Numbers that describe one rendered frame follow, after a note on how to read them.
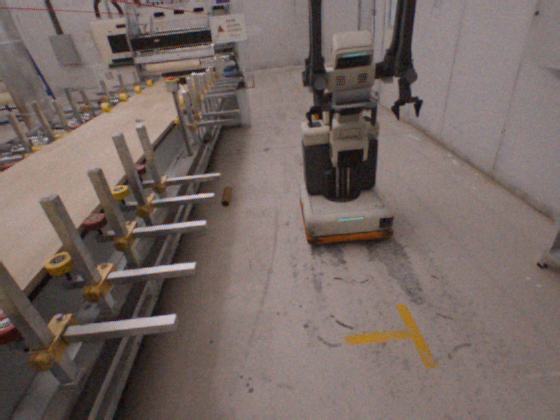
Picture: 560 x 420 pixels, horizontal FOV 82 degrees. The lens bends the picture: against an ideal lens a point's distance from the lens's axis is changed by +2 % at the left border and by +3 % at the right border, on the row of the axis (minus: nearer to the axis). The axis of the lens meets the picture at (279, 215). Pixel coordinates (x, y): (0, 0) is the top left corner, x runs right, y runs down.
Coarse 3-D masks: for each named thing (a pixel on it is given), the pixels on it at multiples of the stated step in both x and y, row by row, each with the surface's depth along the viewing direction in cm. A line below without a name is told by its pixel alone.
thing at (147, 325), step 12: (96, 324) 83; (108, 324) 83; (120, 324) 83; (132, 324) 82; (144, 324) 82; (156, 324) 81; (168, 324) 81; (72, 336) 82; (84, 336) 82; (96, 336) 82; (108, 336) 82; (120, 336) 83; (12, 348) 82; (24, 348) 83
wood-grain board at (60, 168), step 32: (160, 96) 348; (96, 128) 250; (128, 128) 240; (160, 128) 231; (32, 160) 196; (64, 160) 189; (96, 160) 183; (0, 192) 156; (32, 192) 152; (64, 192) 148; (0, 224) 127; (32, 224) 124; (0, 256) 107; (32, 256) 105; (32, 288) 95
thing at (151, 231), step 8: (176, 224) 127; (184, 224) 126; (192, 224) 126; (200, 224) 125; (104, 232) 127; (112, 232) 127; (136, 232) 125; (144, 232) 125; (152, 232) 126; (160, 232) 126; (168, 232) 126; (176, 232) 126; (184, 232) 126; (96, 240) 126; (104, 240) 126; (112, 240) 127
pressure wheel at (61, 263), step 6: (66, 252) 104; (54, 258) 102; (60, 258) 101; (66, 258) 101; (48, 264) 99; (54, 264) 99; (60, 264) 99; (66, 264) 100; (72, 264) 102; (48, 270) 99; (54, 270) 98; (60, 270) 99; (66, 270) 100; (66, 276) 104
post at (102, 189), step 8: (96, 168) 108; (88, 176) 108; (96, 176) 108; (104, 176) 111; (96, 184) 109; (104, 184) 111; (96, 192) 111; (104, 192) 111; (104, 200) 113; (112, 200) 115; (104, 208) 114; (112, 208) 114; (112, 216) 116; (120, 216) 119; (112, 224) 118; (120, 224) 118; (120, 232) 120; (128, 248) 124; (128, 256) 126; (136, 256) 128
